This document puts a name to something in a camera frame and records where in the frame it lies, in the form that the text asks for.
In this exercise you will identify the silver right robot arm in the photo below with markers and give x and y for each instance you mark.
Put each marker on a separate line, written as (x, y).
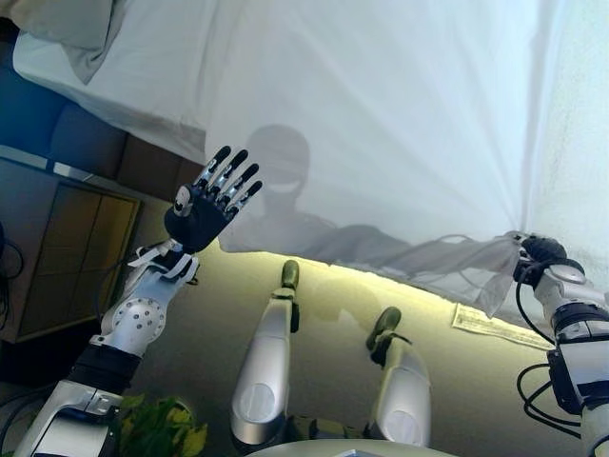
(578, 314)

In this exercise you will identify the silver robot leg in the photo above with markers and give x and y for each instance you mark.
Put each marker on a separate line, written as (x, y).
(264, 357)
(406, 381)

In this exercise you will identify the silver robot torso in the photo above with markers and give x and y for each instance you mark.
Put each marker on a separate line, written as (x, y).
(333, 450)

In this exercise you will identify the green potted plant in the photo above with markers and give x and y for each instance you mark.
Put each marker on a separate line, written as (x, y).
(157, 428)

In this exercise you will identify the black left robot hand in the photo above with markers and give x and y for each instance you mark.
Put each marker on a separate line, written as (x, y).
(200, 221)

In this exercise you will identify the large beige pillow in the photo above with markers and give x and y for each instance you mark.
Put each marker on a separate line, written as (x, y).
(71, 28)

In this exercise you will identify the silver left robot leg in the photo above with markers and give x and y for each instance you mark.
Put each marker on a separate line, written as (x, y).
(264, 357)

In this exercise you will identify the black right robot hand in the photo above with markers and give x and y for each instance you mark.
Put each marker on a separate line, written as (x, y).
(542, 250)

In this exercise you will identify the bed with white sheet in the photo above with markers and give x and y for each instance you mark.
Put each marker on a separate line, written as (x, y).
(95, 109)

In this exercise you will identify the grey patterned rug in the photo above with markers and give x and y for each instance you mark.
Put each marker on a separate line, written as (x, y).
(495, 326)

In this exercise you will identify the white duvet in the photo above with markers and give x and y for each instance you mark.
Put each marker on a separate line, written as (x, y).
(357, 95)

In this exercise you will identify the dark bed frame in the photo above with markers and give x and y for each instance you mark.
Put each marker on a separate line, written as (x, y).
(95, 147)

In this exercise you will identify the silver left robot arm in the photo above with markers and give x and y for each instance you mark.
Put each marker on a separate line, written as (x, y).
(133, 314)

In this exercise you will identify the silver right robot leg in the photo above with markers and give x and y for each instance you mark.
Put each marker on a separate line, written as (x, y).
(406, 381)

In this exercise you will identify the wooden nightstand with panels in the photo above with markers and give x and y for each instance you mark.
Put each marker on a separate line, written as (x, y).
(71, 247)

